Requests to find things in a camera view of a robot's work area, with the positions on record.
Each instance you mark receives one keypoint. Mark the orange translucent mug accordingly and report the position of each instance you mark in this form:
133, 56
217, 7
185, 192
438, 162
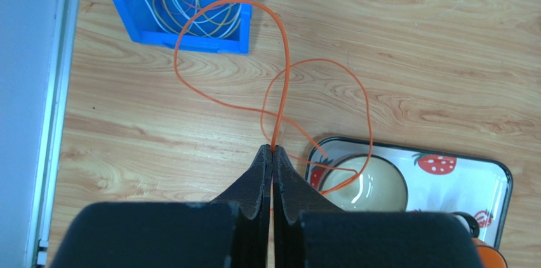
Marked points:
490, 257

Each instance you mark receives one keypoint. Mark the left blue plastic bin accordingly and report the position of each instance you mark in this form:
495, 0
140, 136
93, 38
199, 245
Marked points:
225, 28

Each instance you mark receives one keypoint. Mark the grey ceramic bowl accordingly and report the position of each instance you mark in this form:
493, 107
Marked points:
380, 186

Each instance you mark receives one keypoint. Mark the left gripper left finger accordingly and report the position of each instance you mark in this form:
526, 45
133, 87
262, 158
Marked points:
229, 231

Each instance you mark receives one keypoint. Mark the white strawberry tray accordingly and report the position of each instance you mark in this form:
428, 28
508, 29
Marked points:
448, 182

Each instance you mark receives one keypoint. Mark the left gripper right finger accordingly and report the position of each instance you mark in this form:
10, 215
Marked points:
310, 231

